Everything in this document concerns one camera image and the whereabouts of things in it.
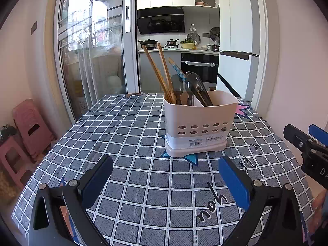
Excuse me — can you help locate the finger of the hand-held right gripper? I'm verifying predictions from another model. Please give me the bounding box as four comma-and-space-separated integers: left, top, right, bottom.
309, 124, 328, 147
283, 124, 328, 155

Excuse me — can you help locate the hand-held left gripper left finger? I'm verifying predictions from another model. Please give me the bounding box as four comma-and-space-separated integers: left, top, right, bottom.
28, 155, 113, 246

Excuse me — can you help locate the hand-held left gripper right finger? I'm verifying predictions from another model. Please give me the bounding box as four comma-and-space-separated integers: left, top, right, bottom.
218, 156, 309, 246

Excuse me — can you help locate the pink plastic utensil holder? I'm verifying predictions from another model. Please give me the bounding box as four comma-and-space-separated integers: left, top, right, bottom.
163, 90, 236, 158

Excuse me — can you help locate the plain bamboo chopstick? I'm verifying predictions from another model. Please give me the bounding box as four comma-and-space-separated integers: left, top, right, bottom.
156, 43, 178, 102
142, 44, 175, 103

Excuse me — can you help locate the blue patterned bamboo chopstick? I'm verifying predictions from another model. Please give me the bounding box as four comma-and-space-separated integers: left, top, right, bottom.
168, 58, 187, 79

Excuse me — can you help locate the person's right hand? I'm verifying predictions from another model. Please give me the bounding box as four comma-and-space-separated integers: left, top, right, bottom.
313, 189, 328, 237

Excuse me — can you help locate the grey checked tablecloth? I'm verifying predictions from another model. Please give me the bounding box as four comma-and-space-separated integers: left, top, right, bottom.
11, 93, 321, 246

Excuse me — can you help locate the stack of pink plastic stools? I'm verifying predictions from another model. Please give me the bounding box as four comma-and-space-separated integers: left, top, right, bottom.
12, 99, 55, 159

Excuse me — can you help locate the pink plastic stool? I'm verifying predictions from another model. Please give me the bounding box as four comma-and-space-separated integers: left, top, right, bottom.
0, 136, 36, 187

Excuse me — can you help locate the dark bag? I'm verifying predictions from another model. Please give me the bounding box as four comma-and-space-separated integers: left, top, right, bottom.
0, 124, 18, 144

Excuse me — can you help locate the black built-in oven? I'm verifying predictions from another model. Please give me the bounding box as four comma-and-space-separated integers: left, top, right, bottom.
181, 52, 219, 84

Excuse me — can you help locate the grey lower kitchen cabinet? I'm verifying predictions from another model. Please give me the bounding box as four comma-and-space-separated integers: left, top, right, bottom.
138, 51, 182, 94

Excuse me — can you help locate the white refrigerator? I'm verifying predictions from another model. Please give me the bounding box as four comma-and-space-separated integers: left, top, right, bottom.
216, 0, 260, 100

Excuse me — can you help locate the sliding glass door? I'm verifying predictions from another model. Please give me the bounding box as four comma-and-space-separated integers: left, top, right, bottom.
54, 0, 139, 121

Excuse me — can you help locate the black wok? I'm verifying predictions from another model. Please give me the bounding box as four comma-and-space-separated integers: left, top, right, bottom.
138, 39, 159, 49

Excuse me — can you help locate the black range hood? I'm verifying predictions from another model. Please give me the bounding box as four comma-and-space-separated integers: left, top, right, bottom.
137, 6, 185, 35

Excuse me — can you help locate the sliding door handle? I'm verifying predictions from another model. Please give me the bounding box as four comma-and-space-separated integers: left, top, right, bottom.
125, 0, 131, 33

